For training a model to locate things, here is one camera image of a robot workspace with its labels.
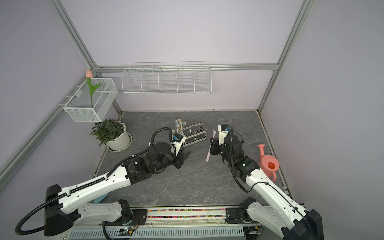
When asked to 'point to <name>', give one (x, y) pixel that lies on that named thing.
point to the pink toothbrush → (214, 132)
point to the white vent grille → (158, 232)
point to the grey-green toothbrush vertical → (176, 121)
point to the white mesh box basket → (79, 107)
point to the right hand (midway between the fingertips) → (210, 138)
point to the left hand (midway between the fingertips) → (187, 151)
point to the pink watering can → (269, 164)
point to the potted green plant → (112, 133)
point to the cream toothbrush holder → (193, 134)
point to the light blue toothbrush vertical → (178, 125)
